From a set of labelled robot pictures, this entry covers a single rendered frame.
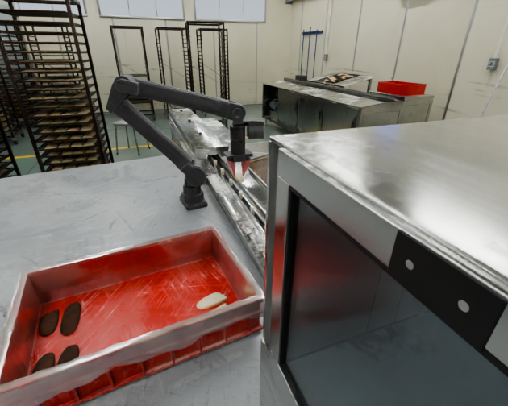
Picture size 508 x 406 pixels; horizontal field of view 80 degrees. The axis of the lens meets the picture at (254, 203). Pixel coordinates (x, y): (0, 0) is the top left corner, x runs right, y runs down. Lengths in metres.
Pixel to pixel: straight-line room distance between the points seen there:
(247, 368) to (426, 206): 0.55
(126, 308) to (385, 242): 0.71
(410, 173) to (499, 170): 0.07
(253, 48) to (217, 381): 8.28
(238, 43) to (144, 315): 8.00
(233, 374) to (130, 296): 0.34
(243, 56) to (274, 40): 0.94
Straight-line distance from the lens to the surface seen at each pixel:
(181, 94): 1.11
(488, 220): 0.19
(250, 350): 0.70
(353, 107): 3.91
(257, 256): 0.86
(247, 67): 8.56
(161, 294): 0.83
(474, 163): 0.28
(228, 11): 8.44
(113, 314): 0.82
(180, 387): 0.67
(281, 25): 8.92
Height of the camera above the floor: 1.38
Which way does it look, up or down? 27 degrees down
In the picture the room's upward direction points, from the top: straight up
